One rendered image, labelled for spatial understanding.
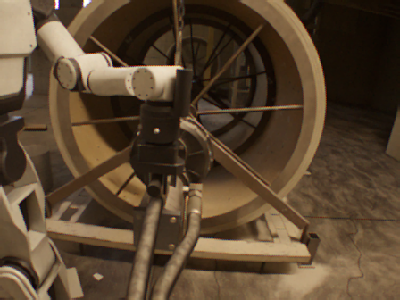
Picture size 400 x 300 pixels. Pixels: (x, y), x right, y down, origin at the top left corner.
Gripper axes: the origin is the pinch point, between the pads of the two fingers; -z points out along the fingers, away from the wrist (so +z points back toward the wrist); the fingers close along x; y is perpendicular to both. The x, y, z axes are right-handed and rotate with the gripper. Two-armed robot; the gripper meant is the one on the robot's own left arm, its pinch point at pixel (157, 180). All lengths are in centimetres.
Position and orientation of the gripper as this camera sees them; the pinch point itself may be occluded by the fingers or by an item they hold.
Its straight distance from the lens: 65.8
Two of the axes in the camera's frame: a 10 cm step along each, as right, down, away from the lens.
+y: 0.1, -3.4, 9.4
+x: 10.0, 1.0, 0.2
